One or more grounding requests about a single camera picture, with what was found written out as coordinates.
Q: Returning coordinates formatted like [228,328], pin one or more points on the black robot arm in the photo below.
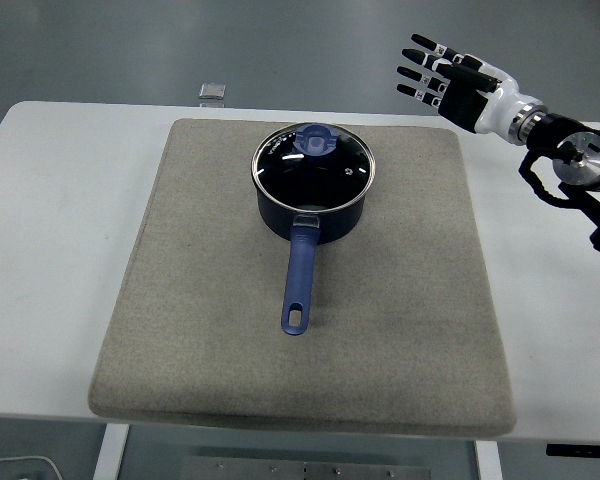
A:
[577,165]

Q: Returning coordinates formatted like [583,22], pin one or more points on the black control panel under table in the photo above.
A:
[582,450]

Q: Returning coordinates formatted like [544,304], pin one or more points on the grey metal plate with screws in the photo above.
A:
[305,469]

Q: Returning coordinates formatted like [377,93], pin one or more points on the glass pot lid blue knob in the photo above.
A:
[313,167]

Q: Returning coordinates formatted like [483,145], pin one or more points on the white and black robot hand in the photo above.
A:
[495,107]

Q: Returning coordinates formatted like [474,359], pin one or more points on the white rounded object on floor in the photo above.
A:
[17,469]

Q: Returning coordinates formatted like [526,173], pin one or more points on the grey-brown fabric mat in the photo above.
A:
[300,285]

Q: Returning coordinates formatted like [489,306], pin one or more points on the small silver floor plate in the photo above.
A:
[213,90]

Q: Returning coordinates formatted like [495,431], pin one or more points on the white table leg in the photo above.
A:
[488,461]
[111,452]

